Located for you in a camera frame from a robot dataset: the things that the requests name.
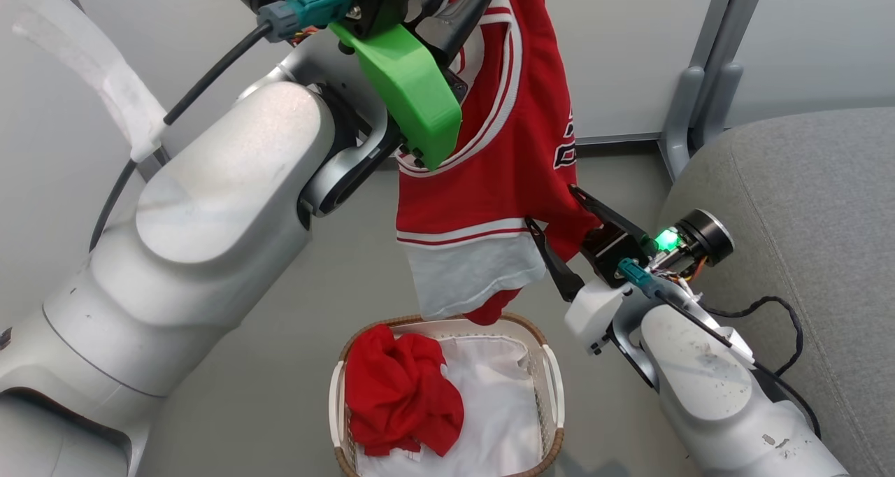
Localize grey wall baseboard strip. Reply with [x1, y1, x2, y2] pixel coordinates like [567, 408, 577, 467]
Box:
[573, 132, 662, 150]

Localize white fabric basket liner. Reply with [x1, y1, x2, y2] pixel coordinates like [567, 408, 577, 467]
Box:
[357, 334, 550, 477]

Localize teal cable connector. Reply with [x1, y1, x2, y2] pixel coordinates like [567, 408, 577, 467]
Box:
[257, 0, 355, 43]
[617, 257, 663, 300]

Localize white fabric strap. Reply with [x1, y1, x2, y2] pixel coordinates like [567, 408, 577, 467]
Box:
[13, 0, 169, 163]

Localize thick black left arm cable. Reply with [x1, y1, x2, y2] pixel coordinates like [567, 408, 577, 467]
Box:
[87, 21, 275, 252]

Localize teal right cable connector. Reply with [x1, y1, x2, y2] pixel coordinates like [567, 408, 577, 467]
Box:
[617, 257, 663, 300]

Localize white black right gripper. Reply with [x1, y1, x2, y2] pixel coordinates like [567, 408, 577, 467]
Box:
[524, 183, 685, 356]

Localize crumpled red garment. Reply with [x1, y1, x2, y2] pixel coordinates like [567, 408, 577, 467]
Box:
[344, 323, 466, 458]

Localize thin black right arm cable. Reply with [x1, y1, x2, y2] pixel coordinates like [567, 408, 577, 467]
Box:
[656, 290, 823, 437]

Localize red white basketball jersey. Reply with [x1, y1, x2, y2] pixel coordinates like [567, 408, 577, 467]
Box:
[395, 0, 602, 326]

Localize grey metal partition post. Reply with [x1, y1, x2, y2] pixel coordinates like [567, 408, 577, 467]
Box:
[661, 0, 770, 182]

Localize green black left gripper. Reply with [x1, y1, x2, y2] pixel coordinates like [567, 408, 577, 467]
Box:
[233, 0, 505, 171]

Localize white wicker laundry basket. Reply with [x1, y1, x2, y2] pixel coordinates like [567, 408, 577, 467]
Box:
[329, 313, 566, 477]

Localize twisted black cable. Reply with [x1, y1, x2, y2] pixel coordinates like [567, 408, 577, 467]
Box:
[699, 295, 805, 378]

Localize teal left cable connector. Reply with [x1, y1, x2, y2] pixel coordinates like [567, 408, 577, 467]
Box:
[257, 0, 355, 43]

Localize grey fabric sofa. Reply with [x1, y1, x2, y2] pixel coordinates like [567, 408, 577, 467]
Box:
[657, 106, 895, 477]

